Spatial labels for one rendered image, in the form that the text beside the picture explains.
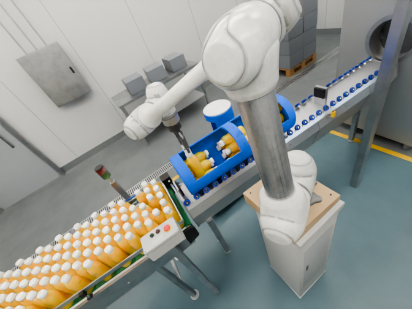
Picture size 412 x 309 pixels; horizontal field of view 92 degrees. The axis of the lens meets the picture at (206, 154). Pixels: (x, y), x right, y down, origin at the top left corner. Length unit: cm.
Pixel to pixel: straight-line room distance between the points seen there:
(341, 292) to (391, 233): 66
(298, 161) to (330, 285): 136
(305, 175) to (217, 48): 62
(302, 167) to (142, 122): 65
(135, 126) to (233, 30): 55
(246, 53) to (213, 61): 7
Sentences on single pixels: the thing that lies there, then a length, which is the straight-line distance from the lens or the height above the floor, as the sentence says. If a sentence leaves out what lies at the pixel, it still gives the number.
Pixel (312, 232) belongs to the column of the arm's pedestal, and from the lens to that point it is 109.
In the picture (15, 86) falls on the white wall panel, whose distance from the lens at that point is 443.
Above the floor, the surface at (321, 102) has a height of 96.
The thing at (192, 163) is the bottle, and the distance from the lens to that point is 118.
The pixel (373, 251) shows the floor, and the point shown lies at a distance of 222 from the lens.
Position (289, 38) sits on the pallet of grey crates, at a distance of 441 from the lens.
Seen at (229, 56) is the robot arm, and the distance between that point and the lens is 41.
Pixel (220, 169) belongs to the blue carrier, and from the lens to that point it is 124.
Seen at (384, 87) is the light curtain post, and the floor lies 110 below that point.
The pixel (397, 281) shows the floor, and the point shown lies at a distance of 218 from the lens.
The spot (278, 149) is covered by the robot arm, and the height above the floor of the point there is 157.
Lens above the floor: 197
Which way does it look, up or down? 40 degrees down
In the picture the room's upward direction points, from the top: 23 degrees counter-clockwise
